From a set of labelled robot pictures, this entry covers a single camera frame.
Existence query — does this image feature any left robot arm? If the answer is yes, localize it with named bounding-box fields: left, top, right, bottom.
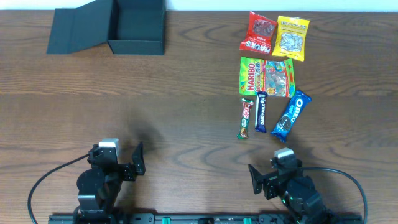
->
left=72, top=139, right=146, bottom=223

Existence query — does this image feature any black gift box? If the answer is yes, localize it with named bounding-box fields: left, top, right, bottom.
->
left=47, top=0, right=166, bottom=55

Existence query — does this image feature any blue Oreo cookie pack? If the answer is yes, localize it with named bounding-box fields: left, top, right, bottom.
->
left=271, top=90, right=312, bottom=142

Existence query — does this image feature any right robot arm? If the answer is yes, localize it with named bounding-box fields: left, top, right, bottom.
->
left=248, top=155, right=343, bottom=224

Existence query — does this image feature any yellow seed snack bag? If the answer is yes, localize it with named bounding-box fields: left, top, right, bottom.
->
left=272, top=16, right=310, bottom=62

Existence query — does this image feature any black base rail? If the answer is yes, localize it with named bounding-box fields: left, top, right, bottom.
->
left=48, top=213, right=363, bottom=224

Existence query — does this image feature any red snack bag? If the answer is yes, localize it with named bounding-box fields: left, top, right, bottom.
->
left=239, top=12, right=277, bottom=54

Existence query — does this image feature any KitKat chocolate bar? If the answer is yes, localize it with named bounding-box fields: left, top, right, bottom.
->
left=237, top=98, right=254, bottom=139

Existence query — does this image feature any green Haribo gummy bag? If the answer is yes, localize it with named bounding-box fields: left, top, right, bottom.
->
left=239, top=57, right=295, bottom=98

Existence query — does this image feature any purple Dairy Milk bar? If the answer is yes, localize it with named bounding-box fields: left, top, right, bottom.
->
left=255, top=91, right=267, bottom=133

